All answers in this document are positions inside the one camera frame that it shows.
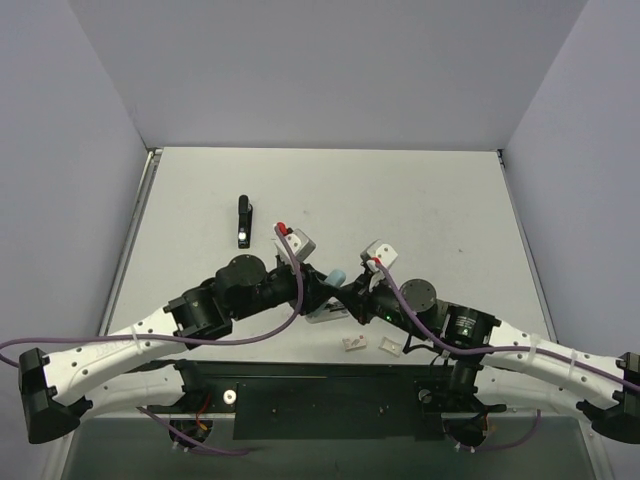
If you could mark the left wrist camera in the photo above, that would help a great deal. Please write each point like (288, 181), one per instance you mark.
(292, 243)

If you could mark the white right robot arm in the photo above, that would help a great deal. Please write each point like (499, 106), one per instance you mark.
(499, 364)

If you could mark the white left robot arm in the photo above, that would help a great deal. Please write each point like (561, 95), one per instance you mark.
(61, 389)

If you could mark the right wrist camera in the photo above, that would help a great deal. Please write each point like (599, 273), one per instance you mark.
(377, 254)

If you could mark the red white staple box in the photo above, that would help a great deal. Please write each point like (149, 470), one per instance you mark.
(355, 343)

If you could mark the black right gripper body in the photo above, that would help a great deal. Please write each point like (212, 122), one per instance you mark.
(361, 291)

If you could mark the small white staple tray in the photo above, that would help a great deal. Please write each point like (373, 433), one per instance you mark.
(391, 347)

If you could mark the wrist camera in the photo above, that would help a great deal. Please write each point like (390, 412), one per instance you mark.
(292, 243)
(377, 254)

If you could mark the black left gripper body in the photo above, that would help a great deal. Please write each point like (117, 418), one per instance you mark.
(310, 280)

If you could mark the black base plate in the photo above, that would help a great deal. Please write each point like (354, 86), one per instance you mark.
(313, 401)

